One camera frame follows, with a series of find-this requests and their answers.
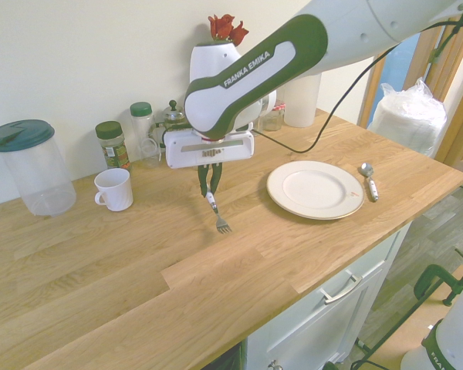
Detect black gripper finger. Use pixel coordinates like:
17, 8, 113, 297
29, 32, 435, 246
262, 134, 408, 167
197, 164, 211, 196
209, 163, 225, 193

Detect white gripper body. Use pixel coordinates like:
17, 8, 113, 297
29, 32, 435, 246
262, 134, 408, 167
162, 129, 255, 170

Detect fork with white handle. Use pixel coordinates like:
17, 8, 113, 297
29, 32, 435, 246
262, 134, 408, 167
204, 190, 233, 235

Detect white plate with gold rim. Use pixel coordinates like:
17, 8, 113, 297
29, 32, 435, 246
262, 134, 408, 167
266, 160, 366, 221

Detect small clear glass jar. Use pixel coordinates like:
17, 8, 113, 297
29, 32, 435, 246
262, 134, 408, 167
140, 137, 162, 169

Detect glass french press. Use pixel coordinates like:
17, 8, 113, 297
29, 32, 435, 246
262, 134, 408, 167
154, 99, 188, 156

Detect tall clear jar green lid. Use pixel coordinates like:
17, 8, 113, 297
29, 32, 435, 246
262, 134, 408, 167
130, 101, 157, 163

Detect coffee jar with dark lid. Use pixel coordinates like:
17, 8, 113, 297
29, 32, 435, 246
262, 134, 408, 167
95, 120, 133, 173

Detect white ceramic mug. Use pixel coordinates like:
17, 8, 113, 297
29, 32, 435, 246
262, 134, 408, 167
93, 167, 134, 213

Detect jar with red checked lid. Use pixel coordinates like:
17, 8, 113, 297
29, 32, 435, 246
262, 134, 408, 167
260, 100, 286, 132

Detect white paper towel roll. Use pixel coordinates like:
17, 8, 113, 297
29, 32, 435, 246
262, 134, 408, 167
283, 72, 323, 129

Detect red artificial flowers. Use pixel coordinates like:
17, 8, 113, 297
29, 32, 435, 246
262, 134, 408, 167
208, 14, 250, 49

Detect clear pitcher with green lid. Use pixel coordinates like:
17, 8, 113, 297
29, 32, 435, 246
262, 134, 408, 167
0, 119, 77, 217

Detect white kitchen cabinet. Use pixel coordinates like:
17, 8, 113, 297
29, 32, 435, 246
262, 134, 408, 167
200, 220, 414, 370

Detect plastic-wrapped stack of white plates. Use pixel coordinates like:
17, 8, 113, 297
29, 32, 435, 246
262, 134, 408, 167
371, 76, 448, 159

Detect green metal clamp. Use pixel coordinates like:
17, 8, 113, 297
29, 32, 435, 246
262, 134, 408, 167
414, 264, 463, 306

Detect black cable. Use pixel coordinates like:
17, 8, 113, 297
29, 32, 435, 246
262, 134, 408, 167
250, 21, 463, 154

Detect spoon with white handle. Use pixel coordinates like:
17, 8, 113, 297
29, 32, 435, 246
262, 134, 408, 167
357, 162, 380, 203

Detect silver drawer handle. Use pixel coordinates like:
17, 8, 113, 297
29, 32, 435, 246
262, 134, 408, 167
319, 274, 363, 305

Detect wooden door frame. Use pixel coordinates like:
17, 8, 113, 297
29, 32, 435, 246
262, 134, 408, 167
357, 25, 463, 167

